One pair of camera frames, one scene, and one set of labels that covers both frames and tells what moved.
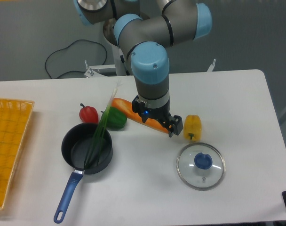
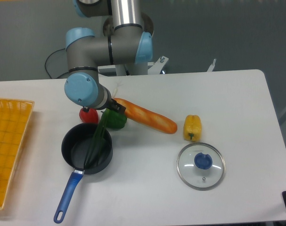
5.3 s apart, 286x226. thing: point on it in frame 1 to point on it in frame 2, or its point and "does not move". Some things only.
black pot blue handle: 76,142 does not move
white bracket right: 211,67 does not move
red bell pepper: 88,114 does not move
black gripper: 162,114 to 113,104
